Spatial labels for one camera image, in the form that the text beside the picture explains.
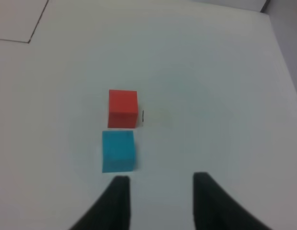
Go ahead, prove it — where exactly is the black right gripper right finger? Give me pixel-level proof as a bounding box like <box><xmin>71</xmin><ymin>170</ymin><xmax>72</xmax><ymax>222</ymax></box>
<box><xmin>193</xmin><ymin>172</ymin><xmax>269</xmax><ymax>230</ymax></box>

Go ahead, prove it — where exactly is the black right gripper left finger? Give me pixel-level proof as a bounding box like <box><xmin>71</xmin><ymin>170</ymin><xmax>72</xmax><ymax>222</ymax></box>
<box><xmin>71</xmin><ymin>176</ymin><xmax>131</xmax><ymax>230</ymax></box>

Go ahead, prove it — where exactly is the blue cube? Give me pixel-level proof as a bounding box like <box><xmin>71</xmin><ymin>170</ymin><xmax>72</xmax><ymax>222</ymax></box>
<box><xmin>102</xmin><ymin>130</ymin><xmax>136</xmax><ymax>173</ymax></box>

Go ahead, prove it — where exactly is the red cube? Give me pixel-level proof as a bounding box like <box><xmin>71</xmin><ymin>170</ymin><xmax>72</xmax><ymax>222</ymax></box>
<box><xmin>107</xmin><ymin>90</ymin><xmax>138</xmax><ymax>129</ymax></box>

